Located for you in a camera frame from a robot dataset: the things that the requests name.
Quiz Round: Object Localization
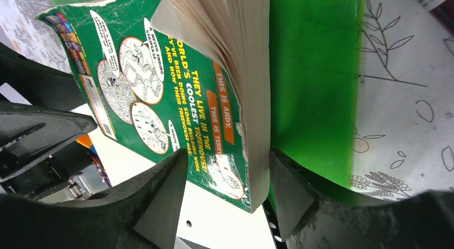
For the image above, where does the orange blue green block stack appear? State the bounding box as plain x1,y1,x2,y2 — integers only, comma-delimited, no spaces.
76,134,97,155

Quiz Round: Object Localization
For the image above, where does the white binder folder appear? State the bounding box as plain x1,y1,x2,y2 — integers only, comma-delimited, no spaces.
0,82,277,249

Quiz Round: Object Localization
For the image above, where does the floral table mat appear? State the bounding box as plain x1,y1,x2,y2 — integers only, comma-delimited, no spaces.
1,0,453,201

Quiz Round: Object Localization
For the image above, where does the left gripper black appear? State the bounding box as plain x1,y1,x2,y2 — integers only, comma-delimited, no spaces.
1,44,97,182

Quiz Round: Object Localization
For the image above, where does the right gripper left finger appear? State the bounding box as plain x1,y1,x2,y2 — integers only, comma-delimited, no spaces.
1,149,188,248

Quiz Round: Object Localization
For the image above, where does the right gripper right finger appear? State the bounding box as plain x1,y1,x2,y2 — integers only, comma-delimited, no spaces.
269,149,453,248

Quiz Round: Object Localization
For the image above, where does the green plastic folder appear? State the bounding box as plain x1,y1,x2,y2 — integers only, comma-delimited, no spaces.
48,0,366,206

